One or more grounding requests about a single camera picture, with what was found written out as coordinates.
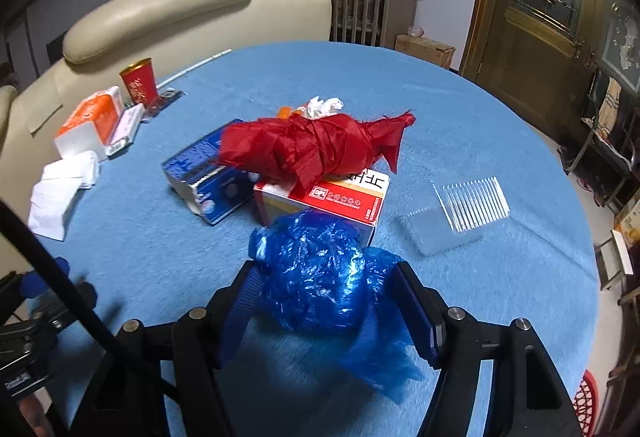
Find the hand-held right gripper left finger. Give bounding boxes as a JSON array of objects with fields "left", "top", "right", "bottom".
[{"left": 65, "top": 261, "right": 267, "bottom": 437}]

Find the clear plastic tray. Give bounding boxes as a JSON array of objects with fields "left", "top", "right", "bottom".
[{"left": 397, "top": 176, "right": 511, "bottom": 258}]

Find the white thin stick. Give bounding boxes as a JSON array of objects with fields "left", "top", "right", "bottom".
[{"left": 157, "top": 48, "right": 233, "bottom": 85}]

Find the white crumpled tissue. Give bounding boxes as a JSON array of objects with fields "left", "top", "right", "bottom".
[{"left": 300, "top": 96, "right": 346, "bottom": 119}]

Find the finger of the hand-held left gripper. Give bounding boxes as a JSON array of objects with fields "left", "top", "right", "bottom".
[
  {"left": 31, "top": 281, "right": 99, "bottom": 334},
  {"left": 0, "top": 257, "right": 72, "bottom": 313}
]

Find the striped towel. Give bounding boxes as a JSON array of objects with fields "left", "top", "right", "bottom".
[{"left": 597, "top": 80, "right": 623, "bottom": 133}]

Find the brown cardboard box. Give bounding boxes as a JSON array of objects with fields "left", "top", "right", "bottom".
[{"left": 395, "top": 33, "right": 457, "bottom": 69}]

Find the black cable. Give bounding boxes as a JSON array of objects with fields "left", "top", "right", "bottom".
[{"left": 0, "top": 200, "right": 187, "bottom": 437}]

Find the orange and white tissue pack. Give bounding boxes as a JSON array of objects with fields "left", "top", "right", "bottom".
[{"left": 54, "top": 86, "right": 126, "bottom": 163}]

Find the blue plastic bag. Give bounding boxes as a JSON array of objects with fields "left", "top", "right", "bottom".
[{"left": 248, "top": 210, "right": 426, "bottom": 405}]

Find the small white paper box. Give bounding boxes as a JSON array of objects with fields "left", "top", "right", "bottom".
[{"left": 252, "top": 167, "right": 392, "bottom": 249}]

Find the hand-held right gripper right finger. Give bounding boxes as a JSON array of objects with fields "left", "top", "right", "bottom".
[{"left": 390, "top": 261, "right": 583, "bottom": 437}]

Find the pink and white small box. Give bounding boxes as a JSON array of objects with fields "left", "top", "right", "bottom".
[{"left": 105, "top": 104, "right": 147, "bottom": 158}]

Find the white folded tissue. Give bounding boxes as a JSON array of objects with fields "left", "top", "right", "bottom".
[
  {"left": 42, "top": 150, "right": 101, "bottom": 190},
  {"left": 27, "top": 177, "right": 82, "bottom": 240}
]

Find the beige leather armchair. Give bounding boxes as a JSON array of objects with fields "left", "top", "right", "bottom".
[
  {"left": 250, "top": 0, "right": 333, "bottom": 45},
  {"left": 0, "top": 0, "right": 256, "bottom": 168}
]

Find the black metal chair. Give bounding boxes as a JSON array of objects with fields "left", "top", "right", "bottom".
[{"left": 560, "top": 67, "right": 633, "bottom": 210}]

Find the wooden slatted cabinet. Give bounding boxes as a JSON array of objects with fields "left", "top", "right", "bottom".
[{"left": 280, "top": 0, "right": 420, "bottom": 50}]

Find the red paper cup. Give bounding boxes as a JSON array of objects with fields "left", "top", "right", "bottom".
[{"left": 119, "top": 58, "right": 160, "bottom": 108}]

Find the blue toothpaste box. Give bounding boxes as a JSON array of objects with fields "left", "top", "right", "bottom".
[{"left": 161, "top": 118, "right": 256, "bottom": 225}]

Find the orange print cardboard box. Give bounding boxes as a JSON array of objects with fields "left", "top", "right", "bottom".
[{"left": 614, "top": 196, "right": 640, "bottom": 243}]

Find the wooden glazed door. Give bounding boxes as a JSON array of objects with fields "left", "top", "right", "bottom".
[{"left": 460, "top": 0, "right": 640, "bottom": 130}]

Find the red plastic bag bundle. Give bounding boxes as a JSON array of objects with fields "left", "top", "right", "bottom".
[{"left": 217, "top": 110, "right": 417, "bottom": 198}]

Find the dark blue small packet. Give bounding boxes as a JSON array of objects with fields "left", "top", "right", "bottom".
[{"left": 142, "top": 88, "right": 183, "bottom": 120}]

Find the white small stool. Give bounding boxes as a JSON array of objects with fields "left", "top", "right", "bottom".
[{"left": 594, "top": 229, "right": 640, "bottom": 293}]

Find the red plastic basket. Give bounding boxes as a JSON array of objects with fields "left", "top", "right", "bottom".
[{"left": 571, "top": 369, "right": 601, "bottom": 437}]

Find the blue tablecloth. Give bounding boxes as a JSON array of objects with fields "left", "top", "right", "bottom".
[{"left": 20, "top": 41, "right": 601, "bottom": 437}]

